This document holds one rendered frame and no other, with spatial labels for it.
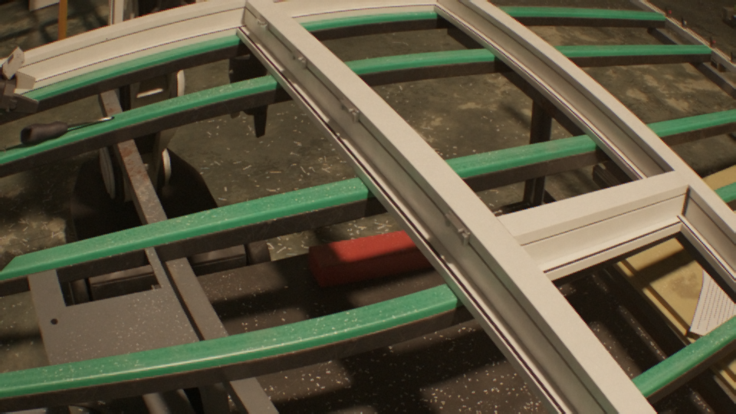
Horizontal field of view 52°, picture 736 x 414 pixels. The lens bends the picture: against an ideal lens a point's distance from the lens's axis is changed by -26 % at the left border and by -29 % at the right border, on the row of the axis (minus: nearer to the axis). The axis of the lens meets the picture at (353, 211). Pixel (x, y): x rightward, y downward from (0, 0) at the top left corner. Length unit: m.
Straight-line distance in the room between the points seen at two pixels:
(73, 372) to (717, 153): 3.14
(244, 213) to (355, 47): 2.66
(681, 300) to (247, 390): 0.85
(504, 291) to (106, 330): 0.46
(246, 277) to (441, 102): 1.97
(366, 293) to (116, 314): 0.59
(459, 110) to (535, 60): 1.78
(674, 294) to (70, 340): 1.05
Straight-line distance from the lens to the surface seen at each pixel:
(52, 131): 1.47
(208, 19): 1.76
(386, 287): 1.58
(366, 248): 1.59
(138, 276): 2.29
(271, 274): 1.60
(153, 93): 2.10
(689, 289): 1.63
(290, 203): 1.26
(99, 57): 1.73
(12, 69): 1.39
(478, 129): 3.31
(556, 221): 1.14
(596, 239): 1.21
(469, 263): 1.12
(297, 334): 1.05
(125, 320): 1.09
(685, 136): 1.71
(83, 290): 2.28
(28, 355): 2.36
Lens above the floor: 1.55
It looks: 33 degrees down
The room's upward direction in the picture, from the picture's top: 3 degrees clockwise
